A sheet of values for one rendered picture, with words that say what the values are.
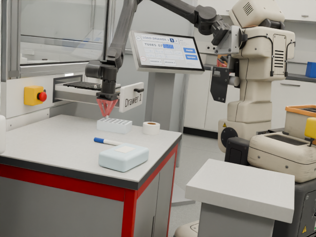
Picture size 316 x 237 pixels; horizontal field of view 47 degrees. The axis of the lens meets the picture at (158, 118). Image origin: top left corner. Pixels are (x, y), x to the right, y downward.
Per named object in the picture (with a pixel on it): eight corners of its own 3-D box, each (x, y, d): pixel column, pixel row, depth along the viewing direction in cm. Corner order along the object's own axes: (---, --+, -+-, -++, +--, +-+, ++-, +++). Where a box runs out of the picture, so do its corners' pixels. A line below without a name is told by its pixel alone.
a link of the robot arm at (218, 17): (224, 20, 157) (223, 29, 162) (212, 6, 162) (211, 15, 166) (205, 28, 155) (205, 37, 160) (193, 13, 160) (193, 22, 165)
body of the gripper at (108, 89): (95, 97, 149) (96, 78, 147) (105, 94, 159) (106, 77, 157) (109, 99, 147) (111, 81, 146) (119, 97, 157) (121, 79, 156)
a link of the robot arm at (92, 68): (117, 49, 151) (121, 62, 159) (91, 45, 153) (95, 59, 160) (109, 72, 145) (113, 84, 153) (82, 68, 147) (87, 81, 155)
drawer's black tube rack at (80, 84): (120, 99, 183) (121, 86, 182) (106, 104, 166) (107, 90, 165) (79, 93, 188) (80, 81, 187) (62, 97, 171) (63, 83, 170)
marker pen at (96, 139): (130, 147, 129) (130, 143, 128) (128, 148, 127) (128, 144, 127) (95, 140, 133) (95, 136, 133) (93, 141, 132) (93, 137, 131)
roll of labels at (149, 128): (146, 135, 148) (146, 125, 147) (139, 130, 154) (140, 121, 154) (161, 135, 151) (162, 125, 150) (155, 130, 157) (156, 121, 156)
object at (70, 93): (138, 100, 185) (138, 89, 184) (120, 108, 161) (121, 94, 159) (66, 90, 194) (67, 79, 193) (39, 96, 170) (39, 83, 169)
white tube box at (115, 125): (131, 130, 154) (132, 121, 154) (125, 134, 146) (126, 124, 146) (104, 125, 157) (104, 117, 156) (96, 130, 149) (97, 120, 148)
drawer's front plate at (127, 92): (142, 103, 186) (144, 82, 184) (122, 113, 159) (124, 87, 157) (138, 103, 187) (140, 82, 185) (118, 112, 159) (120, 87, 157)
